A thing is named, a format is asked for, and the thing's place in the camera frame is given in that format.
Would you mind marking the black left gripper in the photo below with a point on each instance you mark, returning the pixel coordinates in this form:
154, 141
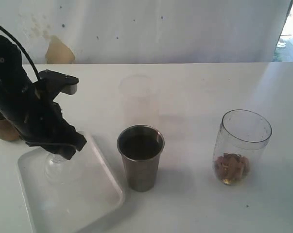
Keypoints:
38, 119

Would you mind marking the clear dome strainer lid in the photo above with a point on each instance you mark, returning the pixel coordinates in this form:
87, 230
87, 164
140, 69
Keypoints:
59, 170

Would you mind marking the brown wooden cup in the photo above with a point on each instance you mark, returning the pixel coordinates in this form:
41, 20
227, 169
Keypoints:
7, 130

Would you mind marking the clear plastic shaker cup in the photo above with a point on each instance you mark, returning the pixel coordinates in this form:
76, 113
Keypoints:
244, 133

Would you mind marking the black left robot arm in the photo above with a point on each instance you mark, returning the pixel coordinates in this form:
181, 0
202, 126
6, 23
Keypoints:
11, 68

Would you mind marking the white rectangular tray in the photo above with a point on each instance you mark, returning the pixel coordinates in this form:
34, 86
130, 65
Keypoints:
74, 206

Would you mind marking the stainless steel tumbler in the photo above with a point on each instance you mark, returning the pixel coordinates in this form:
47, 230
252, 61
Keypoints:
140, 147

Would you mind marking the frosted translucent plastic cup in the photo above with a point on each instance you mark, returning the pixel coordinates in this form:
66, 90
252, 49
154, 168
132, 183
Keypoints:
139, 101

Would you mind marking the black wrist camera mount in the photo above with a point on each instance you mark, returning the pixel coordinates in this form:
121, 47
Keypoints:
51, 83

